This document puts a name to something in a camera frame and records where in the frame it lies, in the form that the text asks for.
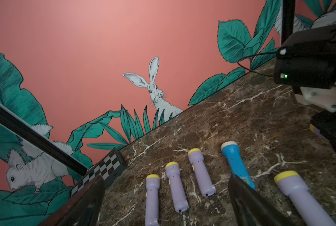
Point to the black corner frame post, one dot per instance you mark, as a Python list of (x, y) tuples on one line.
[(288, 13), (16, 125)]

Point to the purple flashlight yellow head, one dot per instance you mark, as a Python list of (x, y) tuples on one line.
[(196, 159)]

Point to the blue flashlight white head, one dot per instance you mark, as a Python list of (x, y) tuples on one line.
[(231, 151)]

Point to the black white checkerboard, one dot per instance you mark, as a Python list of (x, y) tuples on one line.
[(109, 168)]

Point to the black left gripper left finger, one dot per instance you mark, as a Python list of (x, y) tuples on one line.
[(82, 209)]

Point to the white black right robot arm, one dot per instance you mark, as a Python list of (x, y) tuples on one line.
[(306, 61)]

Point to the black right corner frame post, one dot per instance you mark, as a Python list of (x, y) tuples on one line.
[(288, 13)]

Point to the black left corner frame post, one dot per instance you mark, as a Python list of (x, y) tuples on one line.
[(16, 125)]

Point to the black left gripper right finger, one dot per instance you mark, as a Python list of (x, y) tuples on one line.
[(250, 208)]

